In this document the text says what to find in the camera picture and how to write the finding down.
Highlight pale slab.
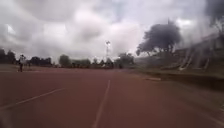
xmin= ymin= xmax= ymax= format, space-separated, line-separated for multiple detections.
xmin=144 ymin=76 xmax=162 ymax=82

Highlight low concrete wall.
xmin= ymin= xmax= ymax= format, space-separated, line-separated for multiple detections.
xmin=132 ymin=69 xmax=224 ymax=92

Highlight floodlight pole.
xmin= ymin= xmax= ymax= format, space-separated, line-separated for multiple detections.
xmin=104 ymin=40 xmax=112 ymax=63

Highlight person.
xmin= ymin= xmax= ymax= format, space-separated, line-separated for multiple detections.
xmin=17 ymin=53 xmax=27 ymax=74

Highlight tall trees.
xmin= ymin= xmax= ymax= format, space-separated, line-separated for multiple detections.
xmin=204 ymin=0 xmax=224 ymax=34

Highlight large dark tree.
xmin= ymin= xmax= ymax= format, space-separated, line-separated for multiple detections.
xmin=135 ymin=20 xmax=184 ymax=57

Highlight row of distant trees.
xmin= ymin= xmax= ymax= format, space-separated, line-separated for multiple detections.
xmin=0 ymin=48 xmax=136 ymax=70

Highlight building with slanted supports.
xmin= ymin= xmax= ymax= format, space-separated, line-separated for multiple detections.
xmin=172 ymin=32 xmax=224 ymax=72

